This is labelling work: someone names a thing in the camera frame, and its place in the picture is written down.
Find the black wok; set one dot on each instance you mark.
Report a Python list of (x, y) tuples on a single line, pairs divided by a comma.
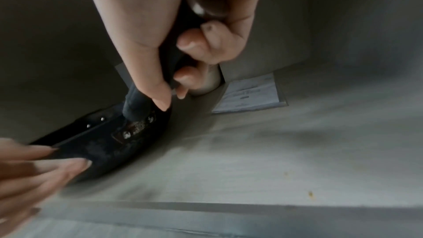
[(109, 153)]

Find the person's left hand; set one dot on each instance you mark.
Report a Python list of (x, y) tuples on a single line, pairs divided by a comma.
[(23, 179)]

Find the white paper label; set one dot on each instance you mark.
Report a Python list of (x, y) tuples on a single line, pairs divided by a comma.
[(251, 94)]

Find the grey round pipe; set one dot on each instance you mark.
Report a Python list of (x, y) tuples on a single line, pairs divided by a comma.
[(208, 82)]

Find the person's right hand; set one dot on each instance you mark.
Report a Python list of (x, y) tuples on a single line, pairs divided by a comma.
[(138, 22)]

